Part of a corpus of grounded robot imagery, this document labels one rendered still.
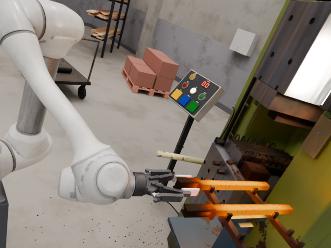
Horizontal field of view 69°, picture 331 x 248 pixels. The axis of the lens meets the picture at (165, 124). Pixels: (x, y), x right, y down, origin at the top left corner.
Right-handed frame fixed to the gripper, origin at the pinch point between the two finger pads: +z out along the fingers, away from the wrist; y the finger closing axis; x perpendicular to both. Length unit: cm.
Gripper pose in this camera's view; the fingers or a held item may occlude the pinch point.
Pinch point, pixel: (186, 185)
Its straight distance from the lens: 86.9
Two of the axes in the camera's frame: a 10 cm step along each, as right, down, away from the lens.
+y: 3.2, 5.0, -8.1
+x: 3.1, -8.6, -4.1
